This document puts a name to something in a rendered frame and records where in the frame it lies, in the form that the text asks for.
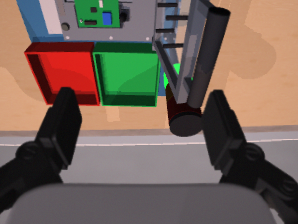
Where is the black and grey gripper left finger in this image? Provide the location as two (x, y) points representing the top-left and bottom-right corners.
(0, 87), (82, 214)

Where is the red open bin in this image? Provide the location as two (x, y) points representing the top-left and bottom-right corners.
(24, 42), (101, 106)

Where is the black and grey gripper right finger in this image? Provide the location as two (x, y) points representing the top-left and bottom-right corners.
(201, 89), (298, 224)

